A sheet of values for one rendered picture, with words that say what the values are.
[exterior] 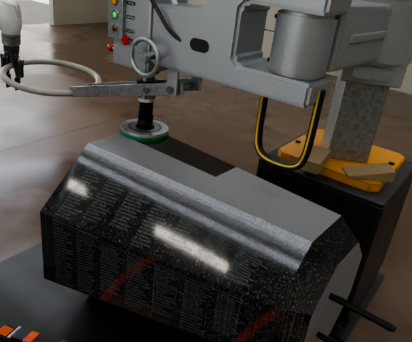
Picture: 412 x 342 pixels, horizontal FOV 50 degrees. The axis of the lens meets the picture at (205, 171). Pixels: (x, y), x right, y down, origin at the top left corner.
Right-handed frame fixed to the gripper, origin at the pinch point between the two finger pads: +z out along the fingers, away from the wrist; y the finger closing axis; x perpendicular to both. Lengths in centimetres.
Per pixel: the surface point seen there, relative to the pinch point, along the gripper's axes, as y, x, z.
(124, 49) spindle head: 77, -24, -42
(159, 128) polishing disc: 92, -14, -9
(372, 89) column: 174, 19, -42
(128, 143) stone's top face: 86, -31, -6
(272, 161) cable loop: 146, -35, -21
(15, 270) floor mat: 37, -45, 79
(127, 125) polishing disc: 79, -19, -8
